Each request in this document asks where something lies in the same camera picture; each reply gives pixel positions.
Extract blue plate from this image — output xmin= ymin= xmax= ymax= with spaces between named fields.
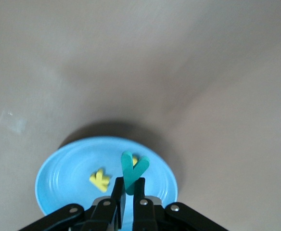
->
xmin=34 ymin=136 xmax=179 ymax=218

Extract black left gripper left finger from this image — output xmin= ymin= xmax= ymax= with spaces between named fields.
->
xmin=19 ymin=177 xmax=127 ymax=231

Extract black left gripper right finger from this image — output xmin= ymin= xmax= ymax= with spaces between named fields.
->
xmin=132 ymin=177 xmax=229 ymax=231

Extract teal foam letter y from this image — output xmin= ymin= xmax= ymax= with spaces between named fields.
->
xmin=120 ymin=151 xmax=150 ymax=196

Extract yellow foam letter k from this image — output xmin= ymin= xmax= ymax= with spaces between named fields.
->
xmin=89 ymin=168 xmax=112 ymax=193

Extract brown tape patch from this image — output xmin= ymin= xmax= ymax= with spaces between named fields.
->
xmin=0 ymin=109 xmax=27 ymax=133

